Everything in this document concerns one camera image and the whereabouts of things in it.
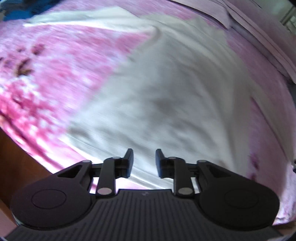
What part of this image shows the cream white garment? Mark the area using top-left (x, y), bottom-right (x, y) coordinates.
top-left (23, 6), bottom-right (296, 193)

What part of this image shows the stack of folded blue clothes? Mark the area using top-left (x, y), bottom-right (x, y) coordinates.
top-left (1, 0), bottom-right (60, 22)

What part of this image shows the pink floral bed blanket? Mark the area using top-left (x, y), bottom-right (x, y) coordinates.
top-left (1, 1), bottom-right (295, 223)

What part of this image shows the pink pillow near headboard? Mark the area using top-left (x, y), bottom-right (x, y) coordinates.
top-left (176, 1), bottom-right (295, 82)

